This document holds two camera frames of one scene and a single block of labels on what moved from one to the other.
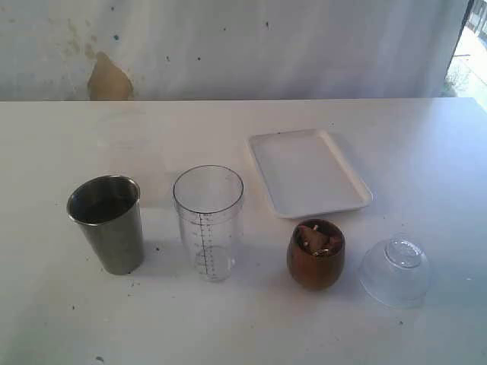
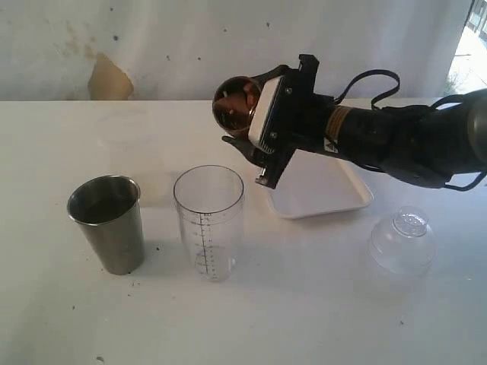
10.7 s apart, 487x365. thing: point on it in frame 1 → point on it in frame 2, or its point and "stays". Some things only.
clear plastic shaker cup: (209, 200) stays
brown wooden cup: (316, 254) → (233, 103)
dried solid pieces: (318, 241) → (244, 102)
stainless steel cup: (108, 208) stays
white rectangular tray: (303, 173) stays
